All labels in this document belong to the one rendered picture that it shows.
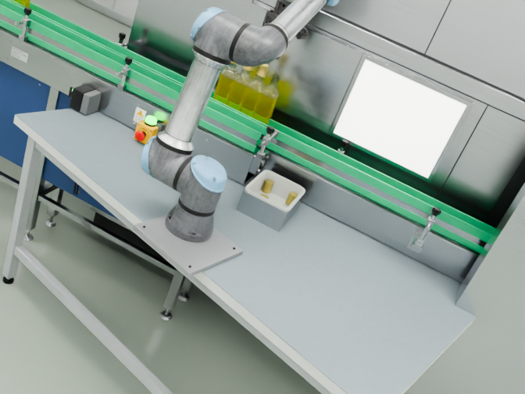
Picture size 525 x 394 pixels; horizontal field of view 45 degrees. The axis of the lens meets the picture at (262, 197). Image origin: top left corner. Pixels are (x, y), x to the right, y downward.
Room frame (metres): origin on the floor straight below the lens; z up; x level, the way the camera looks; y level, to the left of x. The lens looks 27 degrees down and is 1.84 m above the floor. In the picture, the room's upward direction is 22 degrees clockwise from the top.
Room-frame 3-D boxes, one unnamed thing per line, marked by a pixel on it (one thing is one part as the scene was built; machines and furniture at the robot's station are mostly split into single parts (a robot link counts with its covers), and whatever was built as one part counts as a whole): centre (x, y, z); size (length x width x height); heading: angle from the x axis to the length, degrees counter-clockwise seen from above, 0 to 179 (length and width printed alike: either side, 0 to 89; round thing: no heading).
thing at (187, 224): (1.69, 0.18, 0.82); 0.15 x 0.15 x 0.10
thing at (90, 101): (2.22, 0.77, 0.79); 0.08 x 0.08 x 0.08; 79
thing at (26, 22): (2.31, 1.11, 0.94); 0.07 x 0.04 x 0.13; 169
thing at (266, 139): (2.15, 0.06, 0.95); 0.17 x 0.03 x 0.12; 169
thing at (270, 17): (2.24, 0.17, 1.36); 0.09 x 0.08 x 0.12; 57
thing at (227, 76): (2.33, 0.29, 0.99); 0.06 x 0.06 x 0.21; 79
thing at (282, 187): (2.03, -0.04, 0.80); 0.22 x 0.17 x 0.09; 169
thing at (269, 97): (2.29, 0.12, 0.99); 0.06 x 0.06 x 0.21; 78
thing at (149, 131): (2.17, 0.49, 0.79); 0.07 x 0.07 x 0.07; 79
